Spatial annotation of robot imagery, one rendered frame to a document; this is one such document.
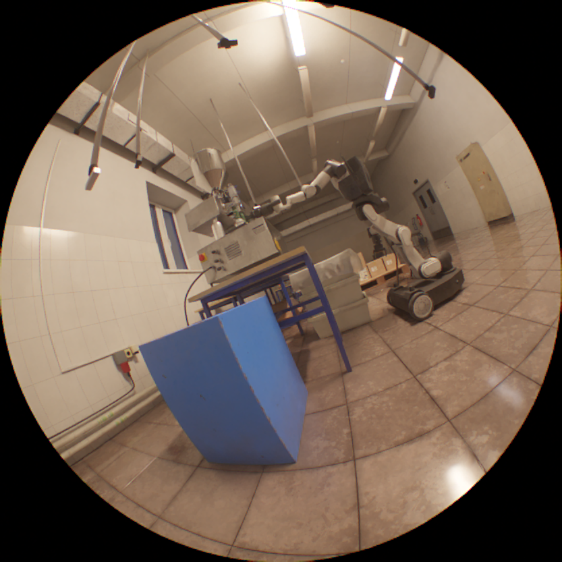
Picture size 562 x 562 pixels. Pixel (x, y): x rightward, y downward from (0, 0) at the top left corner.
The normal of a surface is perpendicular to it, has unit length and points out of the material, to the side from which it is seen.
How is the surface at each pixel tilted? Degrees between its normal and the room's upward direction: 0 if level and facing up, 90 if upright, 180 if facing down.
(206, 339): 90
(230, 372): 90
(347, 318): 96
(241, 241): 90
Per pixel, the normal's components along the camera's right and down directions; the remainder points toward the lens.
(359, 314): -0.28, 0.19
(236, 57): 0.38, 0.92
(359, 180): -0.62, 0.25
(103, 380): 0.90, -0.38
